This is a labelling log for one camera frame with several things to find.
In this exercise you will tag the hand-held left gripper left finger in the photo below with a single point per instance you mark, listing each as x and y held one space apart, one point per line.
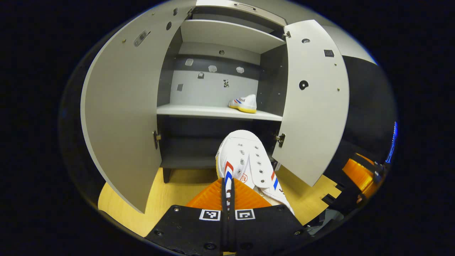
192 231

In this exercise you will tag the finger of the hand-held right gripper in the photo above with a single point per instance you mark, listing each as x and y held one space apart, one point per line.
355 170

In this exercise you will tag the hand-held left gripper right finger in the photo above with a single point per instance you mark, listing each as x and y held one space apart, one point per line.
266 231

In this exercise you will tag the white shoe cabinet door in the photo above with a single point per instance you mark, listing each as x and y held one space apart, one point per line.
316 113
121 106

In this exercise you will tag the white striped shoe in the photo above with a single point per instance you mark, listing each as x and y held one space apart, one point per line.
249 101
245 153

